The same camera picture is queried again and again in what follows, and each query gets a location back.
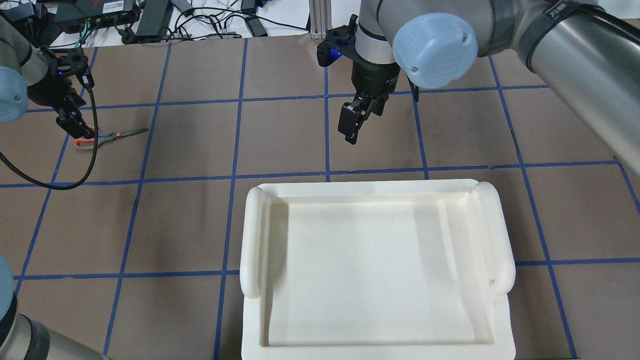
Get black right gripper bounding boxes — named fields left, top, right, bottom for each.
left=317, top=14, right=401, bottom=145

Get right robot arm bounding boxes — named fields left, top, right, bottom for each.
left=317, top=0, right=640, bottom=175

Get black power adapter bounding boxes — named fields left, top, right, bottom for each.
left=135, top=0, right=173, bottom=43

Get grey orange scissors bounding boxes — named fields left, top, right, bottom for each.
left=74, top=128, right=149, bottom=150

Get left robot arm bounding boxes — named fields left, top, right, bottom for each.
left=0, top=18, right=96, bottom=139

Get white plastic tray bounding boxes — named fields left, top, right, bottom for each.
left=238, top=178, right=516, bottom=360

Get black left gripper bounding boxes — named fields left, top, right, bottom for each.
left=27, top=47, right=95, bottom=140

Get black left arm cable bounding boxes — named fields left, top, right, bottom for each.
left=0, top=75, right=99, bottom=191

